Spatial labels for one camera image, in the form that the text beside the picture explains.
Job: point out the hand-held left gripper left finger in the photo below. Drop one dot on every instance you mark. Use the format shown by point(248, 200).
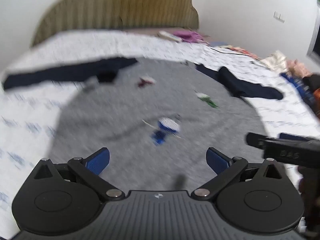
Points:
point(97, 161)

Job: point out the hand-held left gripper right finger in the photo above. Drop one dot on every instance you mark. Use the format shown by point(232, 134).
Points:
point(218, 161)

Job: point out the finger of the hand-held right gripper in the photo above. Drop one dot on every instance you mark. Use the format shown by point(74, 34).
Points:
point(255, 140)
point(292, 136)

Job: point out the grey and navy sweater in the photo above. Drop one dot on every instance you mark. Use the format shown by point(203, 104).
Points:
point(155, 100)

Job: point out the blue clothes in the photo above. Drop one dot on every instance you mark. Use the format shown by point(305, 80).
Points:
point(302, 90)

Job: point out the pink cloth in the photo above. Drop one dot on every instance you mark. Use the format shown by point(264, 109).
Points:
point(298, 68)

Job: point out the white printed bedspread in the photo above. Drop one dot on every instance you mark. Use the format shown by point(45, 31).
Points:
point(32, 120)

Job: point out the white puffy jacket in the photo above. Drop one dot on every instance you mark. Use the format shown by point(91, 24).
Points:
point(275, 61)

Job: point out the dark window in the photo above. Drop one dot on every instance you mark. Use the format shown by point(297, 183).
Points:
point(315, 37)

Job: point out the purple cloth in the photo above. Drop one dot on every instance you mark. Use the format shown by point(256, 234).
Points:
point(188, 35)

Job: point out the olive padded headboard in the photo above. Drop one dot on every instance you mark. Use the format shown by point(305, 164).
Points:
point(120, 5)

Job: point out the white wall switch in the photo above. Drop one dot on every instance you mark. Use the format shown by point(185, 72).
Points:
point(279, 16)

